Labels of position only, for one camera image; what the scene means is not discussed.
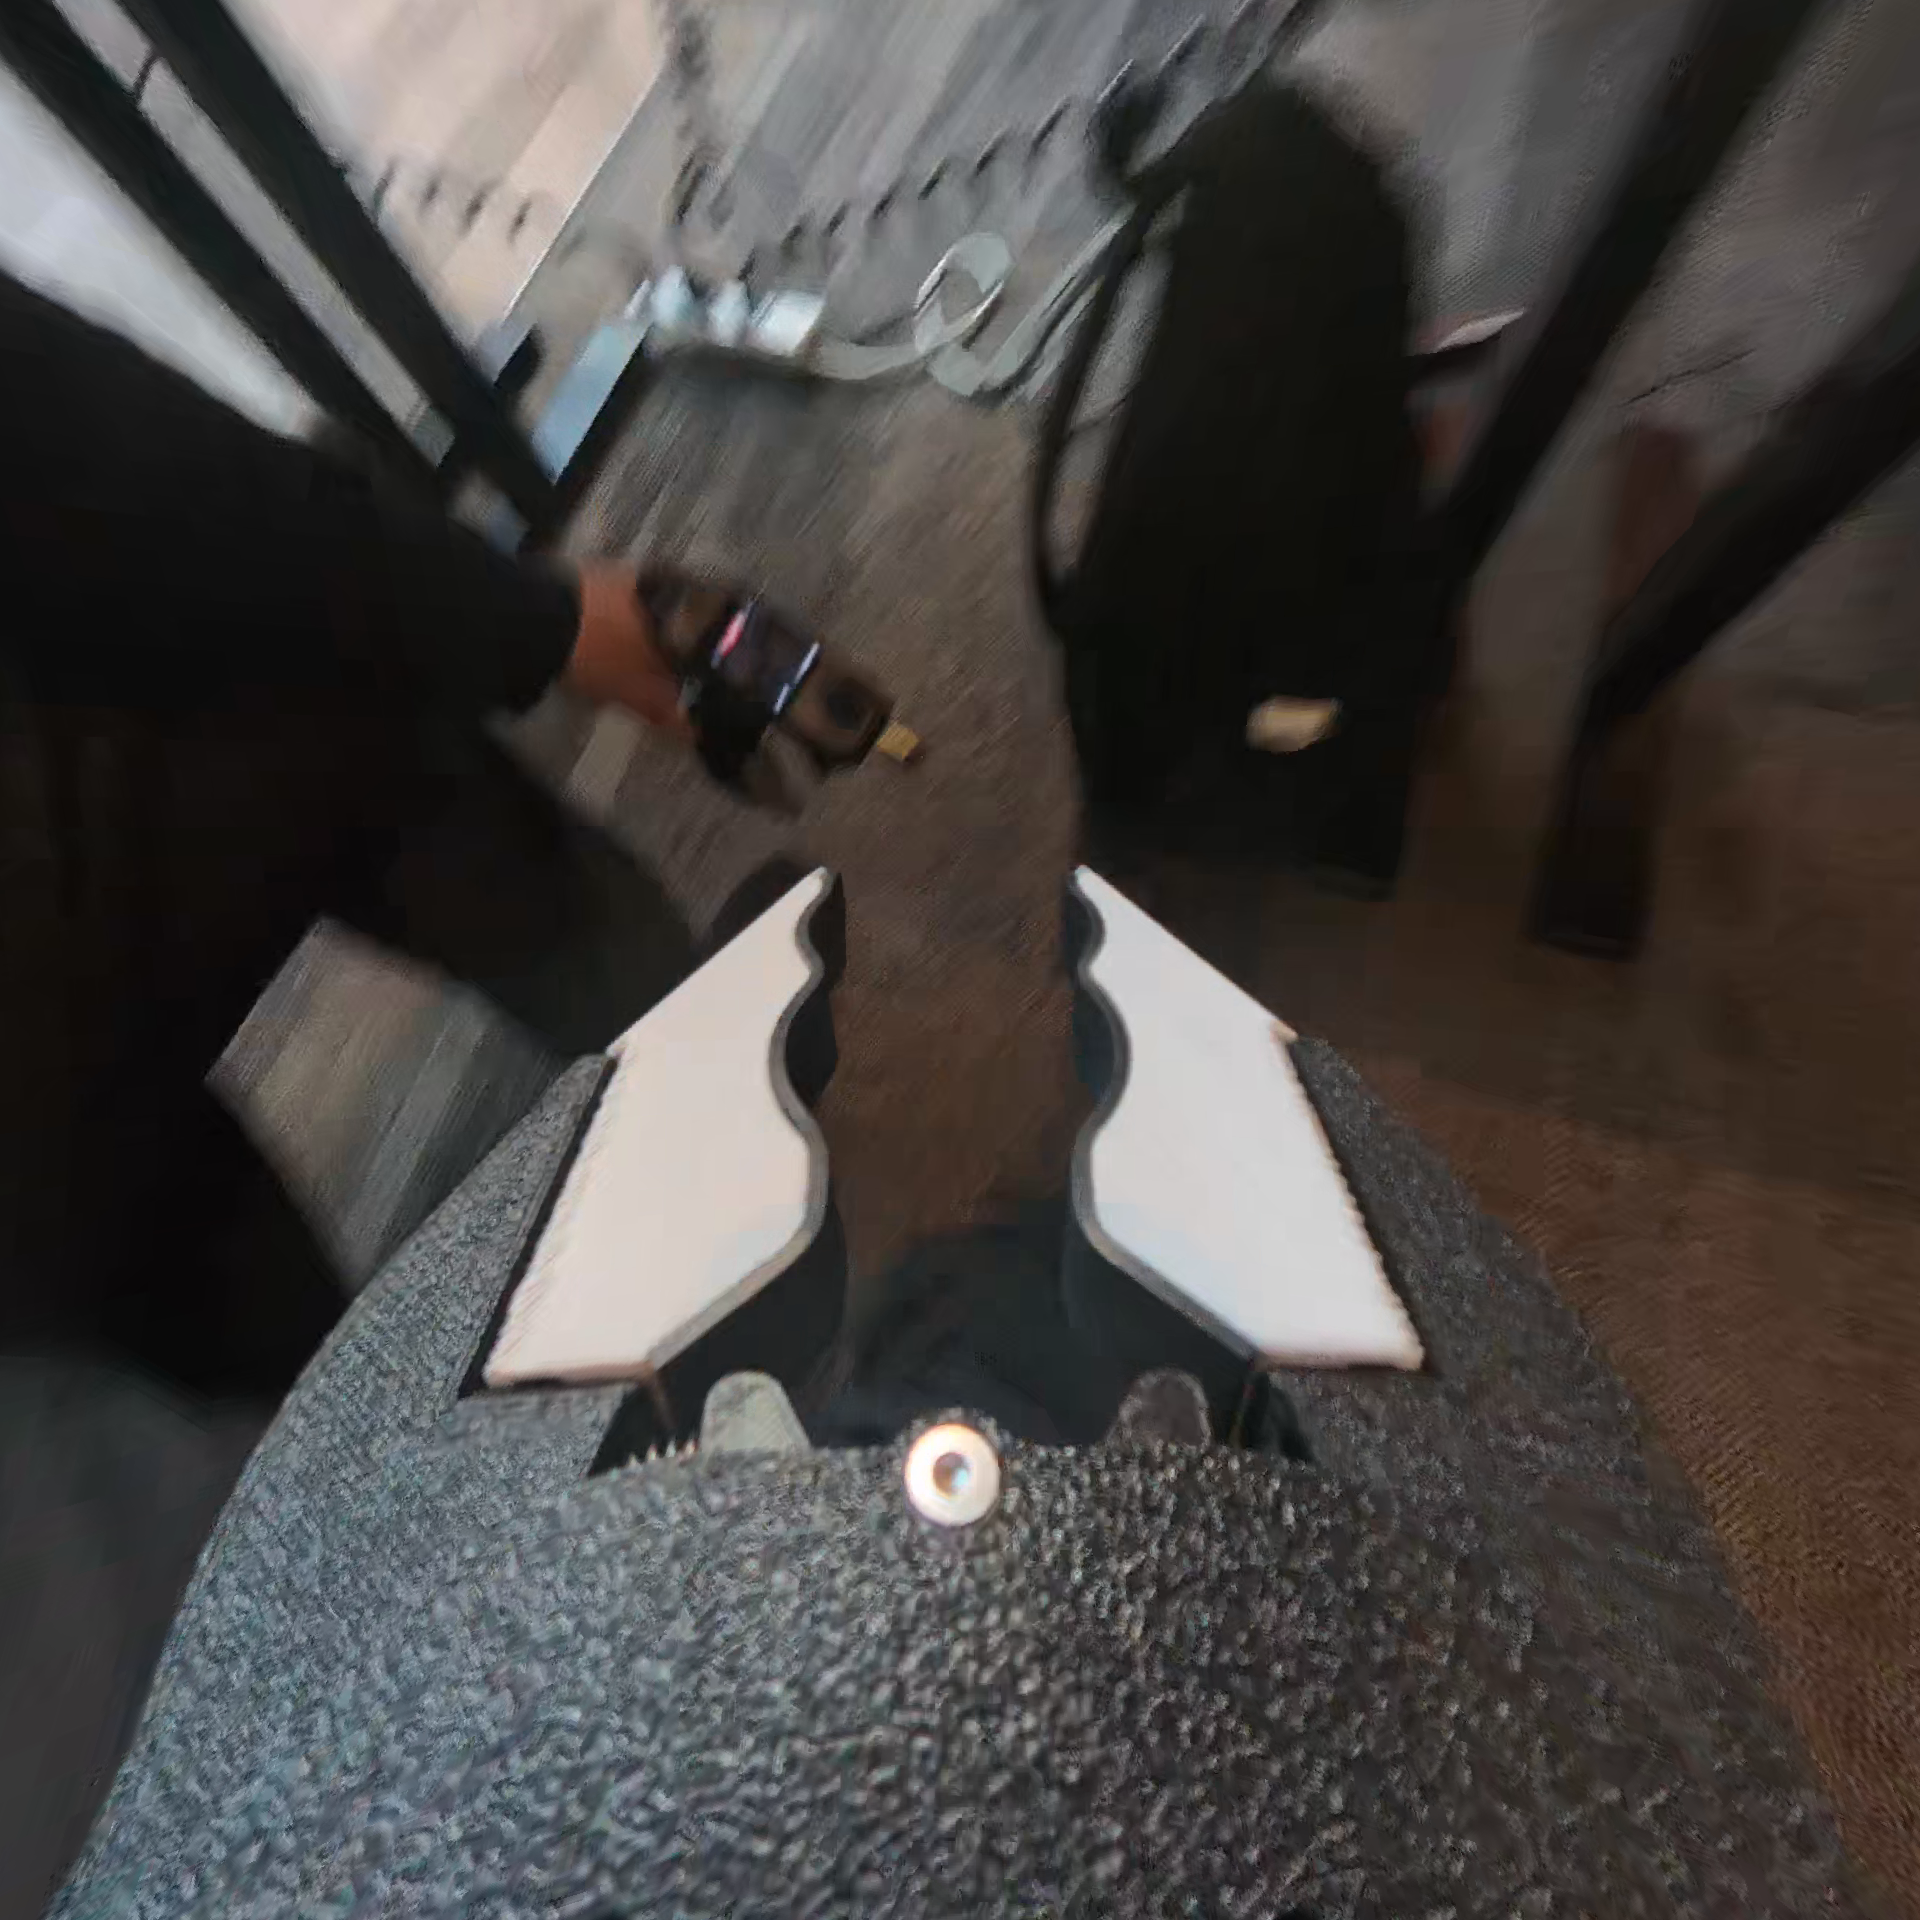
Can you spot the person's black clothing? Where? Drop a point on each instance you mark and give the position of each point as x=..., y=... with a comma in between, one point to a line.
x=227, y=973

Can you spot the black desk leg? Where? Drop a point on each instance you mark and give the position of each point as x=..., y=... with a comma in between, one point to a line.
x=1650, y=645
x=378, y=300
x=1622, y=225

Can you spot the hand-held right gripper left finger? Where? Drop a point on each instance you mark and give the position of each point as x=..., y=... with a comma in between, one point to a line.
x=674, y=1187

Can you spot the person's left hand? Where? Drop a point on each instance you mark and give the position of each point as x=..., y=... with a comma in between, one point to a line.
x=621, y=645

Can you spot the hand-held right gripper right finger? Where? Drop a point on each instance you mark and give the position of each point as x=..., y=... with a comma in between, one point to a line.
x=1230, y=1187

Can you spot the person's left forearm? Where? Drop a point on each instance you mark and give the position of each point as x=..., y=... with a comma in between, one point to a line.
x=300, y=569

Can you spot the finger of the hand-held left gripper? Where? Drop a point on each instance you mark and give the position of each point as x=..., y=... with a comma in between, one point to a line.
x=854, y=718

